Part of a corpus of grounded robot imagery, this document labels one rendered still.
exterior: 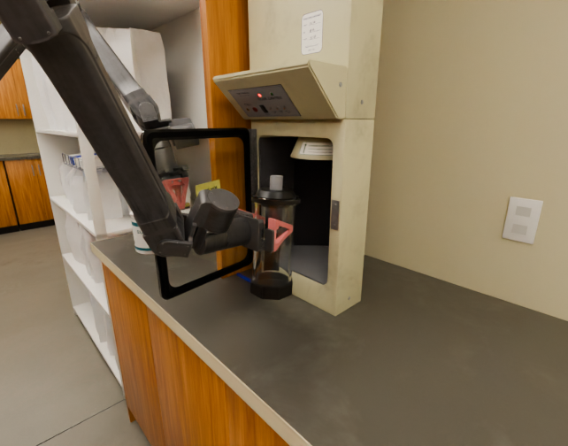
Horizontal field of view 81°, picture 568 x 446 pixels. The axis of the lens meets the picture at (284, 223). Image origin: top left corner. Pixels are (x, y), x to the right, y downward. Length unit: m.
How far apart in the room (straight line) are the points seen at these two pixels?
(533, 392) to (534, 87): 0.67
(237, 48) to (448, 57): 0.58
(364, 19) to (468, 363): 0.72
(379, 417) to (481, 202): 0.66
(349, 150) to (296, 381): 0.48
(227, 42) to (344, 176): 0.49
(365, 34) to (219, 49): 0.39
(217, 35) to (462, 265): 0.94
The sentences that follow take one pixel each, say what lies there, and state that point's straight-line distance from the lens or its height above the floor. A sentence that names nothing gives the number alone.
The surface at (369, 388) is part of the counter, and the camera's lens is 0.69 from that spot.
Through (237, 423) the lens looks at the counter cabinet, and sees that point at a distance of 0.86.
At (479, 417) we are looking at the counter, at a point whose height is 0.94.
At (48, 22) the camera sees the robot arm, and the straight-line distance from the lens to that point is 0.42.
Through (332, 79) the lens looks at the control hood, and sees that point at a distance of 0.70.
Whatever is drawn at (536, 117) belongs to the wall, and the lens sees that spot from 1.04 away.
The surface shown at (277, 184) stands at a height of 1.28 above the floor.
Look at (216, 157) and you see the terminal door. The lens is 0.87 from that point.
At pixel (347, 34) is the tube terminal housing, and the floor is 1.57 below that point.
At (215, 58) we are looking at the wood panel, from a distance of 0.97.
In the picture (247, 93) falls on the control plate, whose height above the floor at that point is 1.47.
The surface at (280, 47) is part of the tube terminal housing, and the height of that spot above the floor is 1.57.
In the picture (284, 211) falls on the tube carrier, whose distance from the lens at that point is 0.69.
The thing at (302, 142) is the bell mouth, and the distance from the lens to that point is 0.85.
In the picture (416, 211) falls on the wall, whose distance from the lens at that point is 1.15.
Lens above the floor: 1.40
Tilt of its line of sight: 17 degrees down
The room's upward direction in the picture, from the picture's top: straight up
